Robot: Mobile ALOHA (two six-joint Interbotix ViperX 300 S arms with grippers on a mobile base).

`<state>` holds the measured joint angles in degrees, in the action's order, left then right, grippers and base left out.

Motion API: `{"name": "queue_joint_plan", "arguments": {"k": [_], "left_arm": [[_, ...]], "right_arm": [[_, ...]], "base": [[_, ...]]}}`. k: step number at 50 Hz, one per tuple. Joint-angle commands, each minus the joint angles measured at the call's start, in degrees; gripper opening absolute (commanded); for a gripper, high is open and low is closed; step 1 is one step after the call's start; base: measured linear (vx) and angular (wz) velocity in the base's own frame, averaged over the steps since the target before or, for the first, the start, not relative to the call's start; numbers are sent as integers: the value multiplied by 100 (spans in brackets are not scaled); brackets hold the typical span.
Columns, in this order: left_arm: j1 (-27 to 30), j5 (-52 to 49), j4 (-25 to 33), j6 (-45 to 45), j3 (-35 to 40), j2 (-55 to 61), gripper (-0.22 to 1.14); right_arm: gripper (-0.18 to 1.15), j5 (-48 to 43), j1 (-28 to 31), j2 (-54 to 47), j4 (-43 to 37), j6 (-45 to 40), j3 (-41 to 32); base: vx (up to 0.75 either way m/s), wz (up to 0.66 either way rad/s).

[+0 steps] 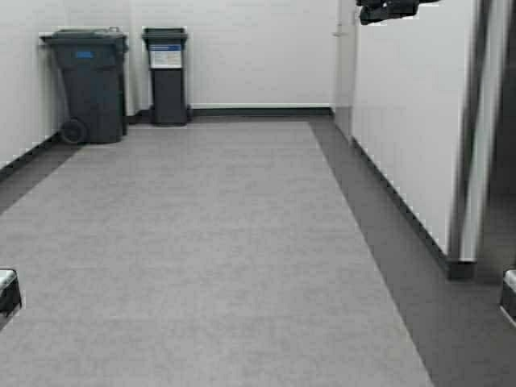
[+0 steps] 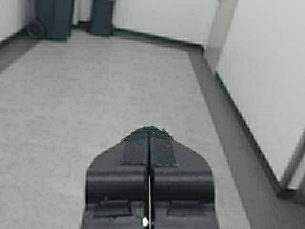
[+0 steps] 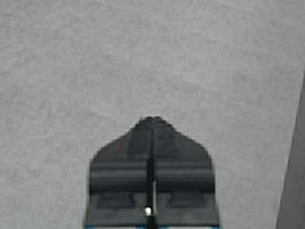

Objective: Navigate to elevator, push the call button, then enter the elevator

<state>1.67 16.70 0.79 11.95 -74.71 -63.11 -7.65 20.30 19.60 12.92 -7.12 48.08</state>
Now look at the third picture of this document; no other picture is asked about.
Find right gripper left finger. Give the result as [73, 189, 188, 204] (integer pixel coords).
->
[84, 116, 153, 227]

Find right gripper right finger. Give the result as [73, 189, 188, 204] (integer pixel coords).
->
[152, 117, 219, 227]

